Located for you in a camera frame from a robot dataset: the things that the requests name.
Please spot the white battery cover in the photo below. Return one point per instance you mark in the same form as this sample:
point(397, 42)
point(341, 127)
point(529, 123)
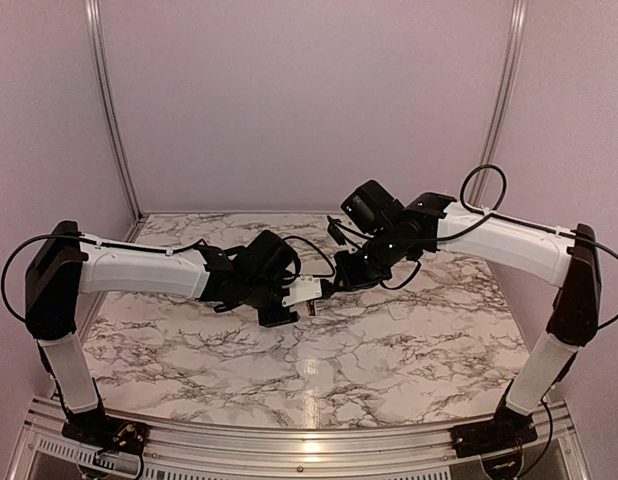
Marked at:
point(399, 314)

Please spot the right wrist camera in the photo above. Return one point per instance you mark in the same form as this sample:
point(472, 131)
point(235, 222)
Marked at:
point(336, 232)

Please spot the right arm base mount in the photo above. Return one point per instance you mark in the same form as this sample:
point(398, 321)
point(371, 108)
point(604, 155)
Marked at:
point(506, 429)

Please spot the aluminium frame post left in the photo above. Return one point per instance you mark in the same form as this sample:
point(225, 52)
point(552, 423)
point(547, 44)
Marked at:
point(98, 48)

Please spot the aluminium frame post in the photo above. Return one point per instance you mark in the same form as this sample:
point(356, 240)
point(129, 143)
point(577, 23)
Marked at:
point(513, 46)
point(98, 48)

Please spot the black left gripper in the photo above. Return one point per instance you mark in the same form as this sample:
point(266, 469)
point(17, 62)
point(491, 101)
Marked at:
point(270, 319)

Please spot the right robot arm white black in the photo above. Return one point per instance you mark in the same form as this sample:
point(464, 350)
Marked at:
point(434, 222)

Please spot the aluminium front rail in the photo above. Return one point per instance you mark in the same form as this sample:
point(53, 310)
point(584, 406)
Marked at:
point(184, 450)

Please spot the aluminium frame post right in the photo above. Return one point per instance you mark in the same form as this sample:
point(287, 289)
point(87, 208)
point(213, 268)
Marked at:
point(513, 46)

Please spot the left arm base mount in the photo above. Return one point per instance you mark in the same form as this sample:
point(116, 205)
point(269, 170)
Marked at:
point(109, 434)

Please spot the white remote control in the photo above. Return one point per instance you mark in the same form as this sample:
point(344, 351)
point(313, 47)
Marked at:
point(302, 308)

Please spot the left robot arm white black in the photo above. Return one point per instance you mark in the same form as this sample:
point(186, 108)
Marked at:
point(70, 264)

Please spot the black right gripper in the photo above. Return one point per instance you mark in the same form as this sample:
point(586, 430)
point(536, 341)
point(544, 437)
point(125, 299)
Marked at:
point(352, 279)

